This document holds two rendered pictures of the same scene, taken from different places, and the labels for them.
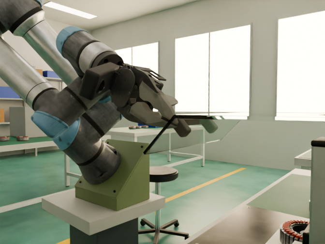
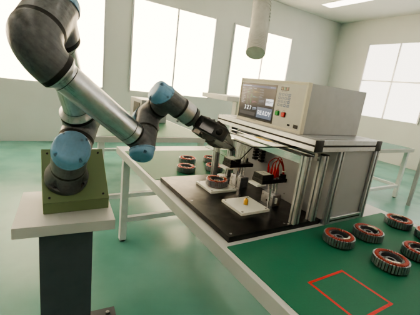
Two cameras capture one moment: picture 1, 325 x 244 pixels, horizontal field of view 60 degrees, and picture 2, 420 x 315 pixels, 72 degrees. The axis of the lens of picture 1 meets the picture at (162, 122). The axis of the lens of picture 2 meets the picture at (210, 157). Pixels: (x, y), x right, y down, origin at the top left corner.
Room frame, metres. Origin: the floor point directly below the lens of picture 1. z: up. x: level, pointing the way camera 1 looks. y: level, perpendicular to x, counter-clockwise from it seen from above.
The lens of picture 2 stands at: (0.18, 1.02, 1.26)
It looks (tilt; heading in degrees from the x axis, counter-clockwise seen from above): 14 degrees down; 289
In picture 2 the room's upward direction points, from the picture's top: 7 degrees clockwise
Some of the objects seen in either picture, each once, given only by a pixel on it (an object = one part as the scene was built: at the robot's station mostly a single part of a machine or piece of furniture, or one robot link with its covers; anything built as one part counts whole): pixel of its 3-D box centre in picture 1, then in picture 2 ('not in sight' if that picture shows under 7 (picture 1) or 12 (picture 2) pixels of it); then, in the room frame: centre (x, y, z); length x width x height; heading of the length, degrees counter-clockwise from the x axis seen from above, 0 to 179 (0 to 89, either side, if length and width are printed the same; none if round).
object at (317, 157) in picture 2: not in sight; (267, 140); (0.38, -0.37, 1.04); 0.62 x 0.02 x 0.03; 141
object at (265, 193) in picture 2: not in sight; (270, 197); (0.30, -0.27, 0.80); 0.07 x 0.05 x 0.06; 141
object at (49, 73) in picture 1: (51, 75); not in sight; (6.84, 2.70, 1.86); 0.42 x 0.42 x 0.16; 52
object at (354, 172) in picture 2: not in sight; (349, 185); (-0.02, -0.34, 0.91); 0.28 x 0.03 x 0.32; 51
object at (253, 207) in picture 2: not in sight; (245, 205); (0.39, -0.16, 0.78); 0.15 x 0.15 x 0.01; 51
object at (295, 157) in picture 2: not in sight; (254, 143); (0.43, -0.31, 1.03); 0.62 x 0.01 x 0.03; 141
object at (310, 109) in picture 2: not in sight; (297, 105); (0.28, -0.48, 1.22); 0.44 x 0.39 x 0.20; 141
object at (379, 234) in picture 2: not in sight; (367, 232); (-0.10, -0.21, 0.77); 0.11 x 0.11 x 0.04
